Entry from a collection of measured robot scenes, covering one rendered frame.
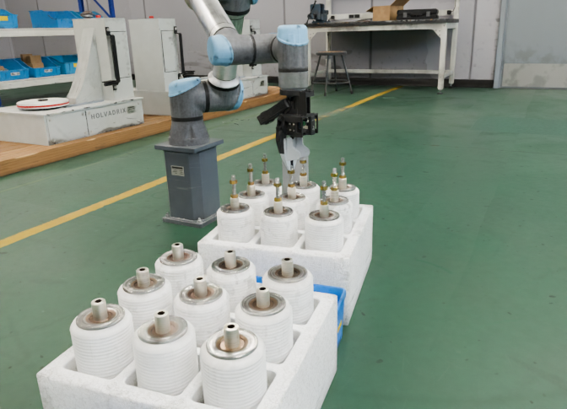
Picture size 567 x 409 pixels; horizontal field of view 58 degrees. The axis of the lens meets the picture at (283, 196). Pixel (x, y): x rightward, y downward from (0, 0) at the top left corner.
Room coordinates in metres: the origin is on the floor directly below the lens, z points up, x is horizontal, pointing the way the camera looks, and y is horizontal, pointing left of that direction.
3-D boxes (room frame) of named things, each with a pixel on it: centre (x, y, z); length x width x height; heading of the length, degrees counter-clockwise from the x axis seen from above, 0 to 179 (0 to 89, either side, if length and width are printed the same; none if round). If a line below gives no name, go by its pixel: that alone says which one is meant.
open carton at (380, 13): (6.13, -1.25, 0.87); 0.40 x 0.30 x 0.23; 48
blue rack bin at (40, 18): (6.57, 2.71, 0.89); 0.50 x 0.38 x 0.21; 60
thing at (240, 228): (1.24, 0.13, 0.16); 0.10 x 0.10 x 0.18
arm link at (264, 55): (1.39, 0.02, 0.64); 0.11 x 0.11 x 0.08; 23
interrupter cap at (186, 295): (0.79, 0.15, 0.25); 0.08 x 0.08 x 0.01
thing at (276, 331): (0.75, 0.04, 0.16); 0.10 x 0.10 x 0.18
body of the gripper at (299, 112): (1.30, -0.04, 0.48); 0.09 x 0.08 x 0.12; 51
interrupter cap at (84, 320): (0.72, 0.30, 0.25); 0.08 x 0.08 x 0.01
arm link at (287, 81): (1.31, -0.04, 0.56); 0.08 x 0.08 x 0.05
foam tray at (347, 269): (1.31, -0.02, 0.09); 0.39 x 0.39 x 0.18; 72
